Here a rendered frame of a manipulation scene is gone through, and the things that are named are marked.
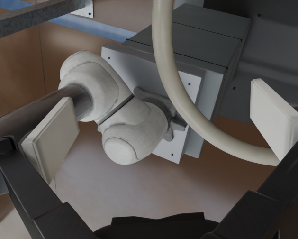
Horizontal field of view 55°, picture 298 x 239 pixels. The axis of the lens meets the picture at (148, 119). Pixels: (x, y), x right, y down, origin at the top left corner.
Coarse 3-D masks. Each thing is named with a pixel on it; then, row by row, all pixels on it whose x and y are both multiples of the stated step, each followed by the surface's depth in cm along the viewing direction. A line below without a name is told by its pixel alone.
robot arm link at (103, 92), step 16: (64, 64) 87; (80, 64) 85; (96, 64) 86; (64, 80) 82; (80, 80) 79; (96, 80) 81; (112, 80) 87; (48, 96) 69; (64, 96) 71; (80, 96) 75; (96, 96) 80; (112, 96) 85; (128, 96) 90; (16, 112) 59; (32, 112) 60; (48, 112) 63; (80, 112) 74; (96, 112) 82; (112, 112) 87; (0, 128) 52; (16, 128) 54; (32, 128) 57
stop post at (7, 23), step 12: (48, 0) 172; (60, 0) 174; (72, 0) 181; (84, 0) 192; (12, 12) 148; (24, 12) 149; (36, 12) 156; (48, 12) 164; (60, 12) 173; (72, 12) 201; (84, 12) 197; (0, 24) 137; (12, 24) 143; (24, 24) 150; (36, 24) 158; (0, 36) 139
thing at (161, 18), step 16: (160, 0) 40; (160, 16) 41; (160, 32) 42; (160, 48) 43; (160, 64) 44; (176, 80) 45; (176, 96) 46; (192, 112) 47; (192, 128) 49; (208, 128) 48; (224, 144) 49; (240, 144) 50; (256, 160) 50; (272, 160) 50
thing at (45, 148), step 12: (60, 108) 19; (72, 108) 21; (48, 120) 17; (60, 120) 19; (72, 120) 21; (36, 132) 16; (48, 132) 17; (60, 132) 18; (72, 132) 21; (24, 144) 15; (36, 144) 15; (48, 144) 17; (60, 144) 18; (36, 156) 15; (48, 156) 16; (60, 156) 18; (36, 168) 15; (48, 168) 16; (48, 180) 16
